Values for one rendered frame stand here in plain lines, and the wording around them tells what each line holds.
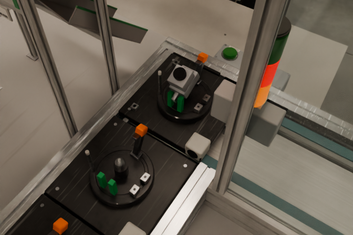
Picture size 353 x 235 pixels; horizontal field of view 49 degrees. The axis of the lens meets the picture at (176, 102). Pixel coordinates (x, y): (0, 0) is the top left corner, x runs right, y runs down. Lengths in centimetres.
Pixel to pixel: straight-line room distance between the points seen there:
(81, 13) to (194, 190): 46
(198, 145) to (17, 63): 66
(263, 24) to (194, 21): 88
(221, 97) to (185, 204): 30
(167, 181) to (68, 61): 56
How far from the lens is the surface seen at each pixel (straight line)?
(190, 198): 86
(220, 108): 68
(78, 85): 118
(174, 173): 87
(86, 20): 90
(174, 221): 84
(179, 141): 91
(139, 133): 81
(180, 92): 89
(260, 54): 50
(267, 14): 46
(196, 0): 144
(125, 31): 101
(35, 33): 74
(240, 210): 89
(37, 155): 107
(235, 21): 137
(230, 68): 108
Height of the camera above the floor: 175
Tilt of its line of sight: 54 degrees down
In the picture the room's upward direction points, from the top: 2 degrees clockwise
